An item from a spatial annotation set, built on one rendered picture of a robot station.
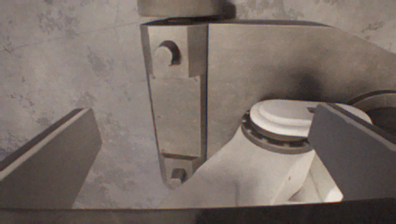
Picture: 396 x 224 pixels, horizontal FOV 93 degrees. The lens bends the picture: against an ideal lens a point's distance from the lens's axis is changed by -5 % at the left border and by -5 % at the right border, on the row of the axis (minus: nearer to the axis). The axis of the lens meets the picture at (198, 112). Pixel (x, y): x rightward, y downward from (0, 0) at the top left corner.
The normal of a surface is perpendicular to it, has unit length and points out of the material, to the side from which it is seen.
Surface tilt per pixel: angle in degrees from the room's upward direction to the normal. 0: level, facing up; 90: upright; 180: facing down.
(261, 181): 90
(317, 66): 0
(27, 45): 0
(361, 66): 0
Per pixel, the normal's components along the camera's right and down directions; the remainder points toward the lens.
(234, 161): -0.01, -0.87
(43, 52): -0.18, 0.49
